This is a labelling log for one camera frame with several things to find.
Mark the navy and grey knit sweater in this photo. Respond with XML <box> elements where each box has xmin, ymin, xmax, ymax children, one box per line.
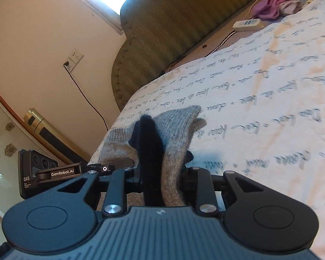
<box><xmin>97</xmin><ymin>105</ymin><xmax>208</xmax><ymax>207</ymax></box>

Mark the white power strip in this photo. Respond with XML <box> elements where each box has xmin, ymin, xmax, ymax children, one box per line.
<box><xmin>232</xmin><ymin>19</ymin><xmax>262</xmax><ymax>31</ymax></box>

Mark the white wall socket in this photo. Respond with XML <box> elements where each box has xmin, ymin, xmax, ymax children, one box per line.
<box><xmin>63</xmin><ymin>51</ymin><xmax>84</xmax><ymax>73</ymax></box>

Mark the pale pink cloth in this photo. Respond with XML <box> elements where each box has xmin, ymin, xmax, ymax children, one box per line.
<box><xmin>278</xmin><ymin>0</ymin><xmax>302</xmax><ymax>16</ymax></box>

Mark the gold cylindrical appliance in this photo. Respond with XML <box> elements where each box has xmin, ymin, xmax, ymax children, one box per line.
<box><xmin>23</xmin><ymin>108</ymin><xmax>96</xmax><ymax>166</ymax></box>

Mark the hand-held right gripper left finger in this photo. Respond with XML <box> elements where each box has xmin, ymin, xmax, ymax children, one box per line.
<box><xmin>56</xmin><ymin>167</ymin><xmax>145</xmax><ymax>215</ymax></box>

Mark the floral glass cabinet door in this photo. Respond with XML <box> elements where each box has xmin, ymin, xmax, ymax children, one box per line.
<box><xmin>0</xmin><ymin>81</ymin><xmax>71</xmax><ymax>220</ymax></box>

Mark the purple cloth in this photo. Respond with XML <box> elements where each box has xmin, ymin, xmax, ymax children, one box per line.
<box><xmin>253</xmin><ymin>0</ymin><xmax>288</xmax><ymax>21</ymax></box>

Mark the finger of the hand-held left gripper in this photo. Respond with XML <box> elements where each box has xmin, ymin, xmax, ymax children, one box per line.
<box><xmin>84</xmin><ymin>158</ymin><xmax>135</xmax><ymax>174</ymax></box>

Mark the white power strip cable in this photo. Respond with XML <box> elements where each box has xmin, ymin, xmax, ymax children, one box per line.
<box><xmin>243</xmin><ymin>0</ymin><xmax>273</xmax><ymax>23</ymax></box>

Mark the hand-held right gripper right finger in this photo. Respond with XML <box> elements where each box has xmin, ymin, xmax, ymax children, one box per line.
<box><xmin>182</xmin><ymin>167</ymin><xmax>264</xmax><ymax>215</ymax></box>

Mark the tan striped bed sheet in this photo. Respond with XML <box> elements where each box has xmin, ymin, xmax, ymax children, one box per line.
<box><xmin>165</xmin><ymin>0</ymin><xmax>325</xmax><ymax>73</ymax></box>

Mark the white script printed blanket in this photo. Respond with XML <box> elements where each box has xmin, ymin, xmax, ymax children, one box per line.
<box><xmin>88</xmin><ymin>0</ymin><xmax>325</xmax><ymax>260</ymax></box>

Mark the black power cable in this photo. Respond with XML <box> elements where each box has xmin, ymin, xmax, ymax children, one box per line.
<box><xmin>64</xmin><ymin>62</ymin><xmax>109</xmax><ymax>132</ymax></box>

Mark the olive upholstered headboard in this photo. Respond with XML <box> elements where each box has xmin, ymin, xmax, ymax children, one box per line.
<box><xmin>111</xmin><ymin>0</ymin><xmax>285</xmax><ymax>112</ymax></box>

